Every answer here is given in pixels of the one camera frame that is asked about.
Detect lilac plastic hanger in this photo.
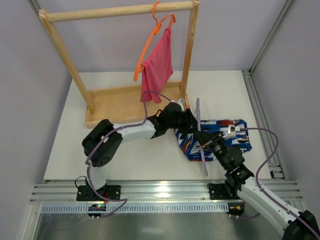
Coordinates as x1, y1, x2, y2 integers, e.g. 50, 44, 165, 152
195, 98, 209, 177

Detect blue white red patterned trousers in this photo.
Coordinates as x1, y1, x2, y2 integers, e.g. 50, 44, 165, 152
174, 119, 252, 162

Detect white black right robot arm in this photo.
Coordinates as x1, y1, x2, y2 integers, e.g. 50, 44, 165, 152
193, 130, 320, 240

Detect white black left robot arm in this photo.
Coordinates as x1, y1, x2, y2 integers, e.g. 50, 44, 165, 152
76, 101, 198, 202

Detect pink cloth on hanger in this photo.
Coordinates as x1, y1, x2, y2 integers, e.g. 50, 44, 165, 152
140, 26, 174, 104

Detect orange plastic hanger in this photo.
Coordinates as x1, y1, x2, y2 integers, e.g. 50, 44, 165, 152
133, 1, 177, 82

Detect wooden clothes rack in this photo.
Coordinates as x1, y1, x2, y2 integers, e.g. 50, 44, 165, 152
38, 0, 200, 129

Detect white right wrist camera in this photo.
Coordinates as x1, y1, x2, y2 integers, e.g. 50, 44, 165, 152
222, 124, 245, 140

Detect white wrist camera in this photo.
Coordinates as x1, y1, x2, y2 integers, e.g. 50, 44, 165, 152
175, 98, 186, 108
222, 124, 245, 140

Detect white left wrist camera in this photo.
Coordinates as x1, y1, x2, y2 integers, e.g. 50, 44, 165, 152
175, 98, 186, 108

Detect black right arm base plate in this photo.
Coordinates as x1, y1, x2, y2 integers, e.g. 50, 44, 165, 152
207, 183, 240, 200

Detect slotted grey cable duct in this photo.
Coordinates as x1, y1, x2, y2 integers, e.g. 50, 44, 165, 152
40, 202, 229, 214

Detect aluminium frame rail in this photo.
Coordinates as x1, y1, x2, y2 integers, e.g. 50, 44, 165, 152
241, 0, 298, 181

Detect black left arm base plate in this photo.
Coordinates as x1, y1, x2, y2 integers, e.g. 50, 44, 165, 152
76, 185, 121, 202

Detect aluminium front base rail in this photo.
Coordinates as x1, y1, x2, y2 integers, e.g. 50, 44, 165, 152
30, 179, 303, 204

